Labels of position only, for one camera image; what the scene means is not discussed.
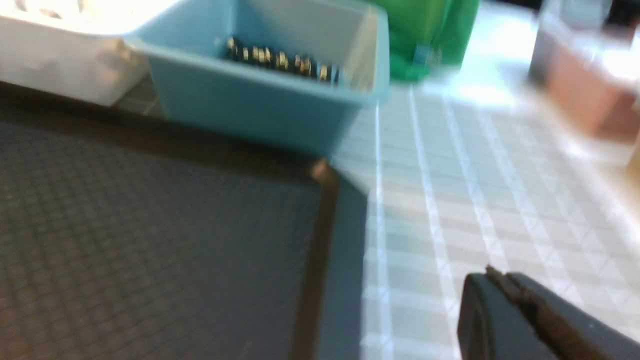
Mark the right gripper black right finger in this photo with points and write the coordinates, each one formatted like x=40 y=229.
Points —
x=570 y=332

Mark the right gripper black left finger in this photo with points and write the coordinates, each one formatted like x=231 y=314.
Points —
x=491 y=324

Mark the grey grid table mat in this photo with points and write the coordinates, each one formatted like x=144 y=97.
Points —
x=454 y=185

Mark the brown cardboard box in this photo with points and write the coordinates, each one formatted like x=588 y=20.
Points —
x=586 y=59

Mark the green cloth backdrop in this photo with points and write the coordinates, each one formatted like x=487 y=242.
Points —
x=427 y=36

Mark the blue chopstick tray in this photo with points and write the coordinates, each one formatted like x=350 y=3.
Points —
x=197 y=85

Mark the bundle of black chopsticks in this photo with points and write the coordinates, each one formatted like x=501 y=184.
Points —
x=278 y=60

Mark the black serving tray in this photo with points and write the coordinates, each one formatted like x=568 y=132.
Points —
x=127 y=237

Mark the white spoon tray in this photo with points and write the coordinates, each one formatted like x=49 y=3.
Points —
x=75 y=48

